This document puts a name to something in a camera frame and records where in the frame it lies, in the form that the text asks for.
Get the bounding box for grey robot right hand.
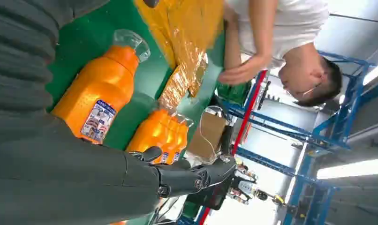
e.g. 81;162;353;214
0;114;237;225

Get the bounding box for large orange drink bottle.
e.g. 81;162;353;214
51;29;151;145

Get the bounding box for small orange drink bottle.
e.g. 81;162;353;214
126;108;190;165

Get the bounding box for robot right arm ribbed sleeve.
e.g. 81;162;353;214
0;0;110;133

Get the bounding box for brown cardboard box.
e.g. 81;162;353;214
187;112;227;163

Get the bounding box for black upright bar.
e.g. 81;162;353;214
219;125;235;157

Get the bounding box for yellow plastic sheet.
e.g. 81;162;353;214
134;0;224;110

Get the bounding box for green plastic crate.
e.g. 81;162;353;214
216;81;252;105

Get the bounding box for person's hand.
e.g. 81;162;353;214
218;54;271;86

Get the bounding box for person's glasses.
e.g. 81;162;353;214
284;82;323;98

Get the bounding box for person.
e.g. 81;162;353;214
218;0;344;108

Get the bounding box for long ceiling light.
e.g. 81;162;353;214
362;58;378;87
316;157;378;180

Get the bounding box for thin white cable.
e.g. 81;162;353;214
199;111;221;156

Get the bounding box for red metal post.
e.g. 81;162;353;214
231;70;268;156

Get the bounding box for blue metal rack frame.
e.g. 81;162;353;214
176;51;378;225

